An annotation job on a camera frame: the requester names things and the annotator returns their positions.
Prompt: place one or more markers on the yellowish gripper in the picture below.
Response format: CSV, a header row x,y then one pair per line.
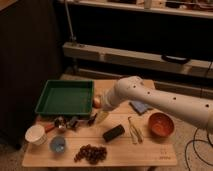
x,y
101,116

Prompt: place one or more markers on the black dish brush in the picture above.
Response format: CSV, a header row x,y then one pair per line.
x,y
75,122

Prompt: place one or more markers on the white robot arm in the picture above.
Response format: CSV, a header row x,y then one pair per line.
x,y
193,110

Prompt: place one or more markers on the green plastic tray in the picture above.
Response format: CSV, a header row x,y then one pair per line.
x,y
66,98

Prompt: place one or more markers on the orange apple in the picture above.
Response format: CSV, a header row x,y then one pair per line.
x,y
97,102

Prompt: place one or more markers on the black rectangular block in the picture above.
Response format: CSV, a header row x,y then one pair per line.
x,y
113,133

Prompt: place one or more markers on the light wooden table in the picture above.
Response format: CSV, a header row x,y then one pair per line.
x,y
121,152

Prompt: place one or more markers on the bunch of dark grapes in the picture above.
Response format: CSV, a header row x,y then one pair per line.
x,y
92,154

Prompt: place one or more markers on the blue folded cloth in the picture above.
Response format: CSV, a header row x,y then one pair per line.
x,y
140,107

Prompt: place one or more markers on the small blue bowl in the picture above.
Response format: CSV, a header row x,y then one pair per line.
x,y
57,144

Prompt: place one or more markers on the red-brown bowl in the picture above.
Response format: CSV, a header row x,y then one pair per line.
x,y
160,124

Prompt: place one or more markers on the white paper cup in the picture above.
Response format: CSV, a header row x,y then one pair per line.
x,y
36,134

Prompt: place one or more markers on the wooden shelf with items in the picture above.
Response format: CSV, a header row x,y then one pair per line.
x,y
140,8

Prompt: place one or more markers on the red handled metal scoop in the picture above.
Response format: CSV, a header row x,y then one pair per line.
x,y
59,123

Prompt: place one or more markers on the black handle on rail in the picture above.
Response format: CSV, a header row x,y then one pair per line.
x,y
176,60

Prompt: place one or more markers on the grey metal rail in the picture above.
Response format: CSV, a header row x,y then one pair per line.
x,y
137,59

